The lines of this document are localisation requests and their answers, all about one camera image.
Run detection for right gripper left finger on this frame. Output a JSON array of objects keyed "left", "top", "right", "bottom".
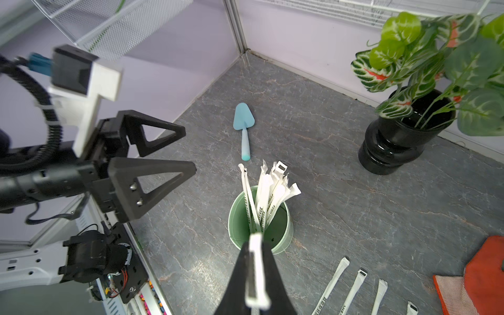
[{"left": 214, "top": 242, "right": 251, "bottom": 315}]

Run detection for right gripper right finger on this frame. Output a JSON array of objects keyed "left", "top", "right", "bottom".
[{"left": 260, "top": 243, "right": 297, "bottom": 315}]

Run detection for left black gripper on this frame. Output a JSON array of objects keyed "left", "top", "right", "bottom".
[{"left": 1, "top": 110, "right": 196, "bottom": 223}]

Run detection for green cylindrical storage cup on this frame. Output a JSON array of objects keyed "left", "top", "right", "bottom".
[{"left": 228, "top": 184, "right": 295, "bottom": 255}]

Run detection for white straw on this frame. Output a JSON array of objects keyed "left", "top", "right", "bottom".
[
  {"left": 371, "top": 279, "right": 388, "bottom": 315},
  {"left": 406, "top": 301, "right": 418, "bottom": 315},
  {"left": 338, "top": 269, "right": 368, "bottom": 315},
  {"left": 312, "top": 257, "right": 350, "bottom": 315},
  {"left": 245, "top": 233, "right": 271, "bottom": 311}
]

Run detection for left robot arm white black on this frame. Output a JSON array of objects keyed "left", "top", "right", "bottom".
[{"left": 1, "top": 110, "right": 196, "bottom": 290}]

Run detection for bundle of wrapped white straws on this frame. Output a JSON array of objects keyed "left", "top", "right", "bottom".
[{"left": 238, "top": 161, "right": 301, "bottom": 234}]

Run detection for teal garden trowel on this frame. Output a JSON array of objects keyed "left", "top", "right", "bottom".
[{"left": 233, "top": 102, "right": 255, "bottom": 161}]

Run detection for black vase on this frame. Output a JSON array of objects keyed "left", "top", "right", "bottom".
[{"left": 358, "top": 89, "right": 455, "bottom": 175}]

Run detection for red work glove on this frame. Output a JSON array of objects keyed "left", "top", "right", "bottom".
[{"left": 433, "top": 236, "right": 503, "bottom": 314}]

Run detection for green artificial plant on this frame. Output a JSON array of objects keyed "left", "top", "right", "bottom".
[{"left": 350, "top": 12, "right": 503, "bottom": 137}]

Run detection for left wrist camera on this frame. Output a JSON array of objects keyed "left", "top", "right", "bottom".
[{"left": 28, "top": 45, "right": 123, "bottom": 157}]

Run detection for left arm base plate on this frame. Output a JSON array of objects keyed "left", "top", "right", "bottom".
[{"left": 89, "top": 223, "right": 148, "bottom": 305}]

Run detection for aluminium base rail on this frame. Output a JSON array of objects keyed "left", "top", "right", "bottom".
[{"left": 77, "top": 199, "right": 173, "bottom": 314}]

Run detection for white mesh wall basket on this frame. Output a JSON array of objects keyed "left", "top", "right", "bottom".
[{"left": 34, "top": 0, "right": 193, "bottom": 60}]

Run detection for aluminium frame struts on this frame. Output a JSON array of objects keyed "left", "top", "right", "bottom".
[{"left": 223, "top": 0, "right": 249, "bottom": 55}]

